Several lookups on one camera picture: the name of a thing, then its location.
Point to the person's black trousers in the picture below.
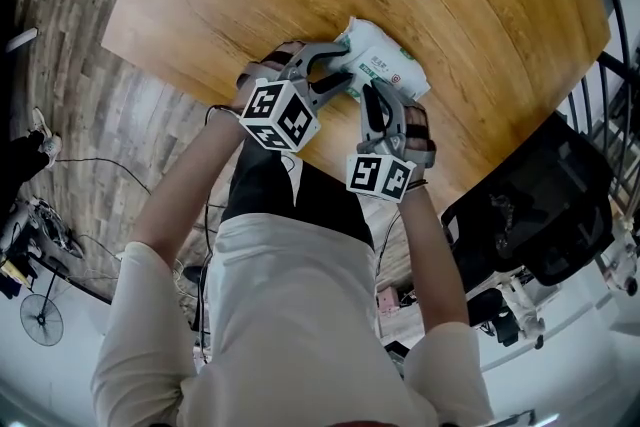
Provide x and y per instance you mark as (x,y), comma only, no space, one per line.
(260,185)

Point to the white wet wipe pack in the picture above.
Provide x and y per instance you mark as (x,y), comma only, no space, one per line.
(385,60)

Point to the person's right hand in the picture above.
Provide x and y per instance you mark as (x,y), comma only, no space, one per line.
(417,127)

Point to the black mesh office chair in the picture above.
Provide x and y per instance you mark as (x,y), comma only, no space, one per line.
(560,195)

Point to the small white panel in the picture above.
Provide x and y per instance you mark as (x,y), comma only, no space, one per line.
(21,40)

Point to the black standing fan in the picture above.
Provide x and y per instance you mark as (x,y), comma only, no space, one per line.
(42,320)

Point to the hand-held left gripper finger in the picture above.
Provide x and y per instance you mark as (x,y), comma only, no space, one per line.
(320,50)
(332,87)

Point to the small pink box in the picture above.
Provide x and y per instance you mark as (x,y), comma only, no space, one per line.
(387,301)

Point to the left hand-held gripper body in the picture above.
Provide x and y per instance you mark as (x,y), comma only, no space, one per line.
(275,115)

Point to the person's left forearm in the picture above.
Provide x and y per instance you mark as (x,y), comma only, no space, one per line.
(185,185)

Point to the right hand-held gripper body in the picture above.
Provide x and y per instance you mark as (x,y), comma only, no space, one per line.
(380,175)

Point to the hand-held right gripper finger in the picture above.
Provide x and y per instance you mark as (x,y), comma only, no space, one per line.
(396,115)
(372,115)

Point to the person's left hand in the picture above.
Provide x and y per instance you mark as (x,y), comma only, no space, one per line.
(250,85)

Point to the person in white shirt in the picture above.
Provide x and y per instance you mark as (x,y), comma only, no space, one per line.
(300,325)

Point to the black wrist band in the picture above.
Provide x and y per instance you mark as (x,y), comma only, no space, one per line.
(417,185)

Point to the person's right forearm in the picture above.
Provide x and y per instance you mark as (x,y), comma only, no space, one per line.
(430,255)

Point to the dark metal railing wooden handrail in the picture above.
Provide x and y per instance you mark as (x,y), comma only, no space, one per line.
(615,65)

